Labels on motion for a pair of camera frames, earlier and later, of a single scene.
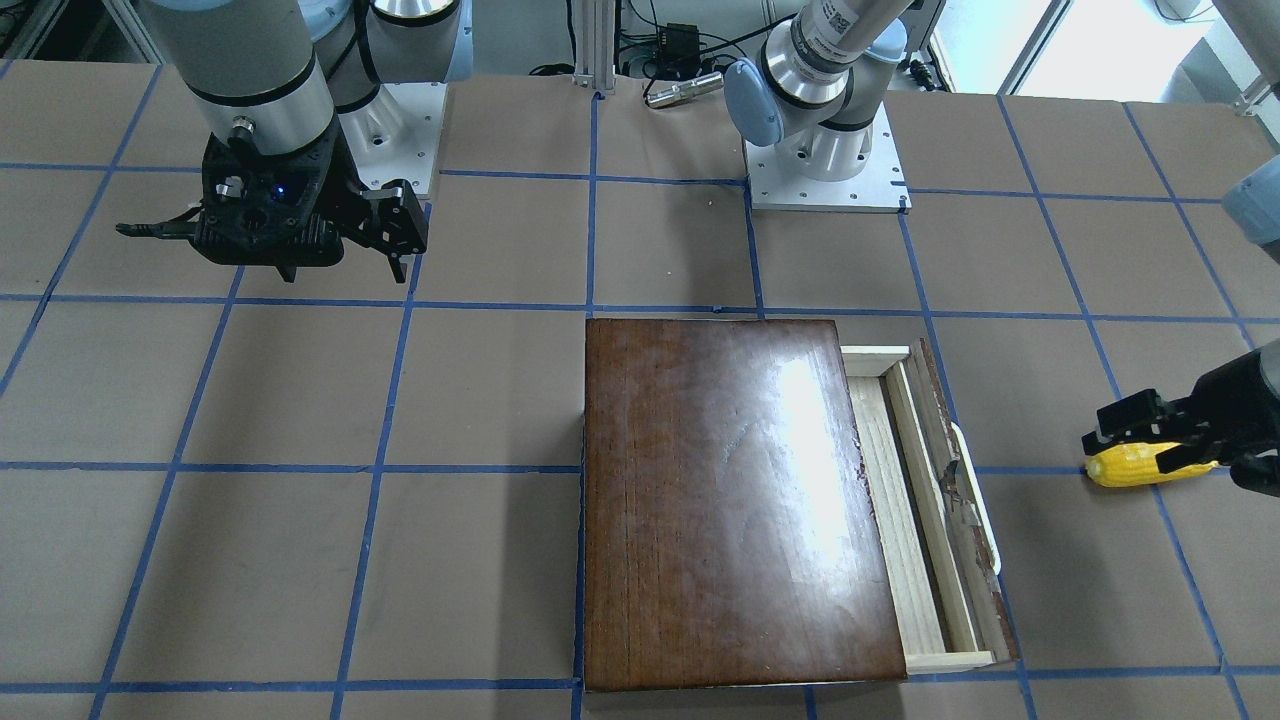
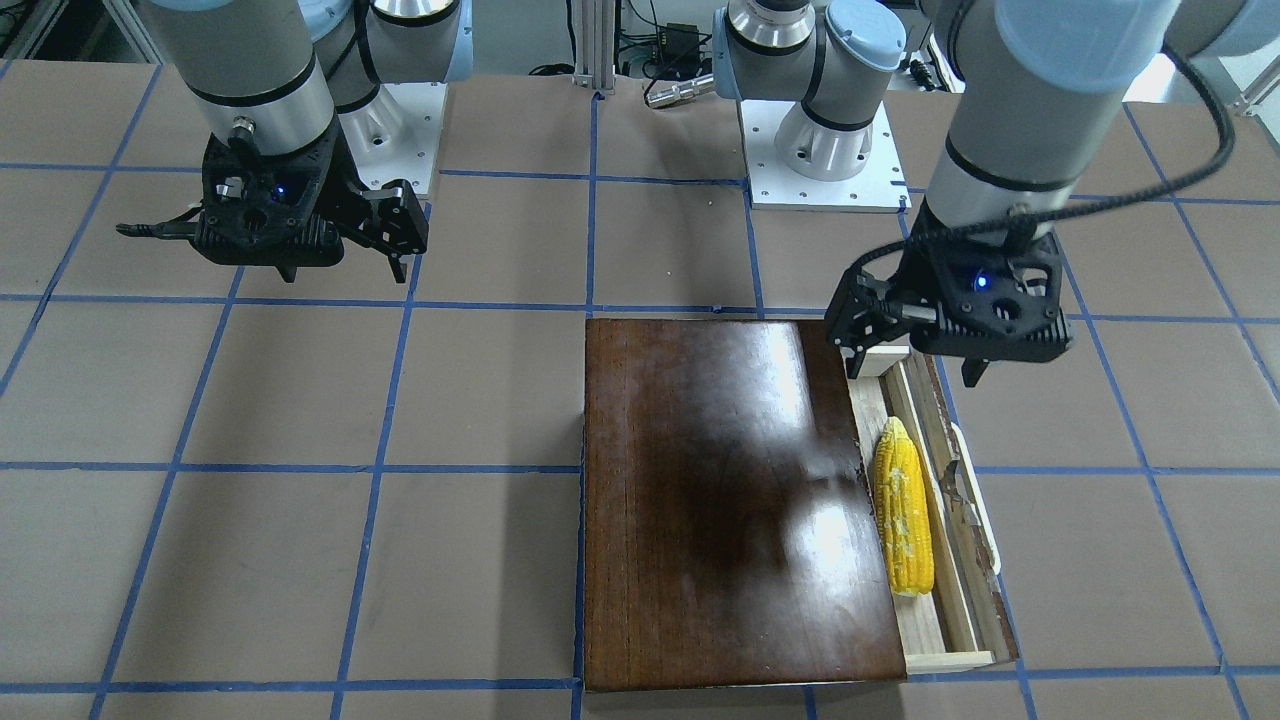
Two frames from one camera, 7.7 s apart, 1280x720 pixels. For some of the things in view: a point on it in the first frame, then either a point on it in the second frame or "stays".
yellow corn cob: [1136, 464] to [905, 511]
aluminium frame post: [595, 27] stays
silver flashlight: [684, 91] stays
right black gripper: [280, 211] stays
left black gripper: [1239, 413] to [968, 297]
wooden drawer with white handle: [941, 535] stays
